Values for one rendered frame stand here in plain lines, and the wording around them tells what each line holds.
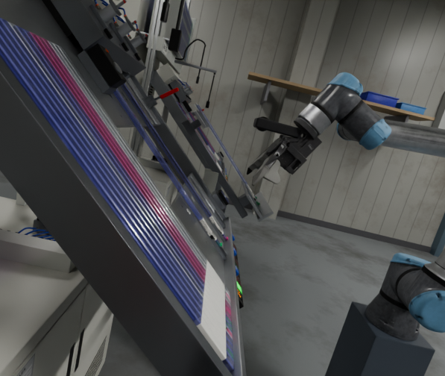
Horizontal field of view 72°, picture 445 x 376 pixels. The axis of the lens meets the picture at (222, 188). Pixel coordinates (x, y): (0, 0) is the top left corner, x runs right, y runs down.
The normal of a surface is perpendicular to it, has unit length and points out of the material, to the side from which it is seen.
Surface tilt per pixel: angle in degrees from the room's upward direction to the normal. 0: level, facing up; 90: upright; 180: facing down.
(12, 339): 0
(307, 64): 90
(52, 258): 90
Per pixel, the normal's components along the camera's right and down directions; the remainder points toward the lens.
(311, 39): -0.04, 0.20
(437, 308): -0.23, 0.28
